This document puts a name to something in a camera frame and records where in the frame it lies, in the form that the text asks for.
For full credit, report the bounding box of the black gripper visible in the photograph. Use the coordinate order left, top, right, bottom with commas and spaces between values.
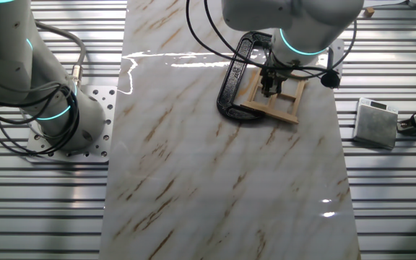
259, 64, 293, 99

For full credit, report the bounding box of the black C-clamp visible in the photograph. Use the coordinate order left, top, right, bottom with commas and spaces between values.
216, 31, 276, 122

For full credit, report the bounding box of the white marble pattern board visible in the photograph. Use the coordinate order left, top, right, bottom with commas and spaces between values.
98, 0, 362, 260

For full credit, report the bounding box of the silver digital scale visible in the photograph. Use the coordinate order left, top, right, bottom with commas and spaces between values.
352, 97, 399, 150

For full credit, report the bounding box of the small wooden window frame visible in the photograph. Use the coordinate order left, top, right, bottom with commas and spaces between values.
240, 66, 308, 125

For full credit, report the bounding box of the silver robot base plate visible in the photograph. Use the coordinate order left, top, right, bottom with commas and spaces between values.
25, 85, 118, 164

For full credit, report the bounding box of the grey cable with metal connector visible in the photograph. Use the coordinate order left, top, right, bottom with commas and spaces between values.
34, 20, 88, 89

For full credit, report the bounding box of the black cable bundle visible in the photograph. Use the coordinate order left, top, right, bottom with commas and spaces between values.
0, 82, 82, 158

